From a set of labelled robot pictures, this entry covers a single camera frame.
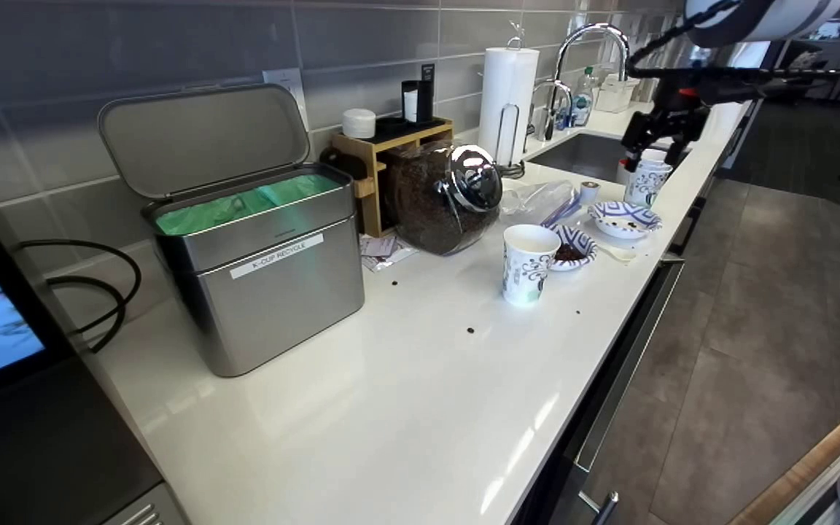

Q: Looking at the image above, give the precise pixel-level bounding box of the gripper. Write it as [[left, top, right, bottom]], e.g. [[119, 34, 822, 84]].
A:
[[621, 79, 713, 174]]

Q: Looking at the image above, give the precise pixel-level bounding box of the stainless steel bin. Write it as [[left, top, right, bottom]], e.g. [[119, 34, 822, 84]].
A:
[[98, 82, 366, 378]]

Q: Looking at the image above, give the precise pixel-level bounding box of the green bin liner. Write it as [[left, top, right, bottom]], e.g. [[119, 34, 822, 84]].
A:
[[155, 174, 342, 236]]

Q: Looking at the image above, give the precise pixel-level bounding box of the steel bin lid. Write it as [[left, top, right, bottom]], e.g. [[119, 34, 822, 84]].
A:
[[98, 82, 311, 201]]

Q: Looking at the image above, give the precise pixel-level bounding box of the patterned paper cup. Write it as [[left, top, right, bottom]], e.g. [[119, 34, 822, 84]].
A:
[[617, 149, 674, 209], [502, 224, 562, 308]]

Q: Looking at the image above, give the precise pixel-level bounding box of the white plastic container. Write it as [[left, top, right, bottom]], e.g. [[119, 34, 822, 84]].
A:
[[595, 73, 642, 114]]

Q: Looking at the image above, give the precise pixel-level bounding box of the steel sink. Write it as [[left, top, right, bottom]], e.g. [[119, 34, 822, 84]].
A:
[[526, 131, 692, 184]]

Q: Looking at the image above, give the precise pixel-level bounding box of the patterned paper bowl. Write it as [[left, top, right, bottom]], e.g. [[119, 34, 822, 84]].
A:
[[587, 201, 664, 241]]

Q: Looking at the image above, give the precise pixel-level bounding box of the clear soap bottle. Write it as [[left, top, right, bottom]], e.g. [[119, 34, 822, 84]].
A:
[[571, 67, 596, 129]]

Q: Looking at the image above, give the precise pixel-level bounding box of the small chrome tap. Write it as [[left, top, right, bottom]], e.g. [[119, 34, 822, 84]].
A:
[[533, 79, 575, 141]]

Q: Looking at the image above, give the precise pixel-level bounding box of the white plastic spoon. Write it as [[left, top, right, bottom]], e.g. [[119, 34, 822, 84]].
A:
[[595, 243, 639, 264]]

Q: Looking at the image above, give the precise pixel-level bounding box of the clear plastic bag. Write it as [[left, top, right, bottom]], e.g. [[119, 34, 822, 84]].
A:
[[500, 180, 583, 228]]

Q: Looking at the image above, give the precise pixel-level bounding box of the tall chrome tap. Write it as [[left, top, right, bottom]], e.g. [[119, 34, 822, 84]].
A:
[[544, 23, 631, 141]]

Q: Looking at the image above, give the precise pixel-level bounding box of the paper towel roll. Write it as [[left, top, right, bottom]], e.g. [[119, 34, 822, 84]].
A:
[[478, 47, 540, 167]]

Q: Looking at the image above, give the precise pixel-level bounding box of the chrome jar lid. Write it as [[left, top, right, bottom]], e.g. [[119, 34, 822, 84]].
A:
[[447, 144, 504, 214]]

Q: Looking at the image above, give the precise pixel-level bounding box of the tall black box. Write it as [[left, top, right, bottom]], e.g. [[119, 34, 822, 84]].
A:
[[419, 64, 436, 123]]

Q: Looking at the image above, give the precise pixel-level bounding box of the glass jar of coffee beans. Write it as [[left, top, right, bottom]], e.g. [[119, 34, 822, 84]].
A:
[[378, 140, 503, 257]]

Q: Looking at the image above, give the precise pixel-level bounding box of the wooden organizer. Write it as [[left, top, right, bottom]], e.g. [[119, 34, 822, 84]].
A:
[[330, 119, 455, 238]]

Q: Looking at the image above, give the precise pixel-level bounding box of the heap of packets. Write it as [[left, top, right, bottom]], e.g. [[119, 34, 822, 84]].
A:
[[359, 233, 420, 273]]

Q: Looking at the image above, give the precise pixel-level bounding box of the white round container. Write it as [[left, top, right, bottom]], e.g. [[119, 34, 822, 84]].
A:
[[342, 108, 377, 140]]

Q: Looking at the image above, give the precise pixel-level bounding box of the wooden-edged table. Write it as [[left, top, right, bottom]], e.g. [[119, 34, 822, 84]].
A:
[[726, 383, 840, 525]]

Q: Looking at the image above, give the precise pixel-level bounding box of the black appliance with screen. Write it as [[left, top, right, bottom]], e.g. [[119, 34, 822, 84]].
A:
[[0, 157, 167, 525]]

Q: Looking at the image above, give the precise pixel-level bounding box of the wire paper towel holder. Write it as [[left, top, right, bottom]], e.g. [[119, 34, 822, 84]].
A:
[[496, 20, 530, 180]]

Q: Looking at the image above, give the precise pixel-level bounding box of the long steel handle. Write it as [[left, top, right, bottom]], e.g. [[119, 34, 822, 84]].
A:
[[575, 254, 686, 473]]

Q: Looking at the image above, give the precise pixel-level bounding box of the short steel drawer handle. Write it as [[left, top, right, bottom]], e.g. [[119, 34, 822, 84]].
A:
[[577, 490, 620, 525]]

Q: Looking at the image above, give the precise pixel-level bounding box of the white wall socket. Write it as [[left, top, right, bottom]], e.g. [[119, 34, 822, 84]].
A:
[[262, 68, 310, 132]]

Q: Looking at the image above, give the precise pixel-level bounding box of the black cable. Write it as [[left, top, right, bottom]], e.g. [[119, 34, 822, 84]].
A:
[[44, 275, 129, 354], [15, 239, 143, 338]]

